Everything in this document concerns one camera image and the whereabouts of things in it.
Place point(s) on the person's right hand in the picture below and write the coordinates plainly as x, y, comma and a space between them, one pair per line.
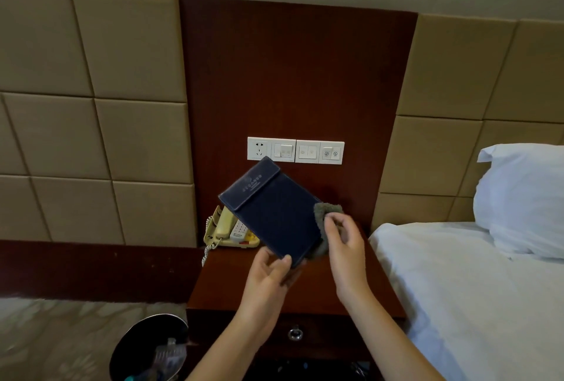
350, 264

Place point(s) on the person's left hand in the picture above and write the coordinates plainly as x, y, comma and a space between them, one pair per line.
264, 292

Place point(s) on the person's left thumb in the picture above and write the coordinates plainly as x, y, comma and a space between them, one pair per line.
278, 268

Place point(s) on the person's right thumb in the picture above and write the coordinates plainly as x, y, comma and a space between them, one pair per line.
332, 230

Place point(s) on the grey cleaning cloth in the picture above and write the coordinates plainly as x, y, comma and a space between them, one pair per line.
324, 218

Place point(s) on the dark blue leather folder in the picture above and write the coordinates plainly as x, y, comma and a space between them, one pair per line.
271, 213

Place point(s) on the person's right forearm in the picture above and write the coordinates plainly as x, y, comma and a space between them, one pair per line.
387, 345

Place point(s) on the person's left forearm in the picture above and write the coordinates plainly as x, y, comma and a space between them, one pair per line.
222, 354

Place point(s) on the dark wooden nightstand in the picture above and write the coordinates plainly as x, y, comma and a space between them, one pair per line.
220, 288

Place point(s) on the clear plastic bottle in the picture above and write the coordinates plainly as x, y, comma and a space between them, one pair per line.
169, 356

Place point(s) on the dark wooden headboard panel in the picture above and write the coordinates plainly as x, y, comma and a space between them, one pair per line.
291, 77

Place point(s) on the black round trash bin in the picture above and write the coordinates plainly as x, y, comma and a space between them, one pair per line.
136, 345

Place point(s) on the white bed sheet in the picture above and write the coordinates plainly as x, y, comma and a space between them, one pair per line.
476, 314

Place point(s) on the dark wooden baseboard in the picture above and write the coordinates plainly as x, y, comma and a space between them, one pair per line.
97, 268

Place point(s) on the white pillow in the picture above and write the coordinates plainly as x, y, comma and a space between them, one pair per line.
524, 200

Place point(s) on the white double wall switch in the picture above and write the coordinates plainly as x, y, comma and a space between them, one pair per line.
307, 152
332, 153

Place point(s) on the white wall power socket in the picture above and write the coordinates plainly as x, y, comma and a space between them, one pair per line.
260, 149

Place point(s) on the beige padded wall panels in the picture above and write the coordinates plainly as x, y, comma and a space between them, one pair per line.
92, 116
454, 103

